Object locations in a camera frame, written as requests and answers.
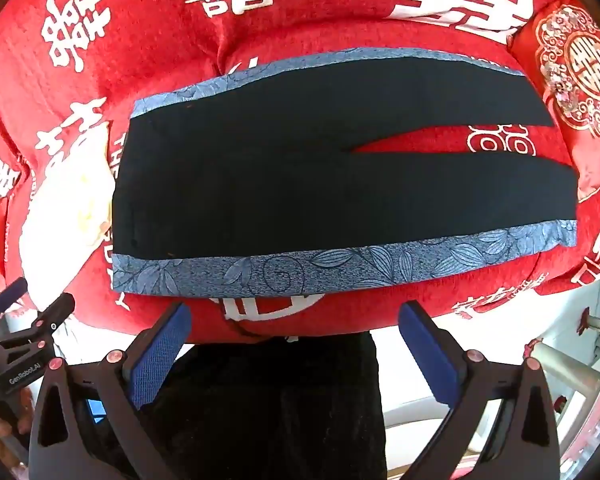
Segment red printed blanket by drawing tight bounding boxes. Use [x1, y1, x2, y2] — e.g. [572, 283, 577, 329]
[0, 0, 600, 346]

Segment person's black clothing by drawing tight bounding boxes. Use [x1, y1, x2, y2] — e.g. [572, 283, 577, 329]
[145, 332, 387, 480]

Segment cream white cloth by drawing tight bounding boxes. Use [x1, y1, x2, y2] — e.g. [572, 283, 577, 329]
[19, 120, 117, 311]

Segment person's left hand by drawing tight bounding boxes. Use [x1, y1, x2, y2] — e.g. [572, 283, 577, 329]
[0, 387, 33, 466]

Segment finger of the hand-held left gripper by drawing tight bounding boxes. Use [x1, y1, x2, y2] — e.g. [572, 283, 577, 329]
[0, 276, 29, 313]
[10, 292, 77, 348]

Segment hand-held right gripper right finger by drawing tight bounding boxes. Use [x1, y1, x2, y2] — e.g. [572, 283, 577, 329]
[399, 301, 562, 480]

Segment black pants with blue trim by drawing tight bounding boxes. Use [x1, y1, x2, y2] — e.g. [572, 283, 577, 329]
[111, 47, 578, 298]

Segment grey metal frame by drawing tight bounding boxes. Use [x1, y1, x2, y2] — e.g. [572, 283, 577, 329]
[522, 305, 600, 411]

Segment red gold embroidered cushion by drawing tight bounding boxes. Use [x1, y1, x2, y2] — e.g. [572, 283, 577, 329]
[507, 0, 600, 201]

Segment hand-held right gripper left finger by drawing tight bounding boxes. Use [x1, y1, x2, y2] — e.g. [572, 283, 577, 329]
[30, 303, 194, 480]

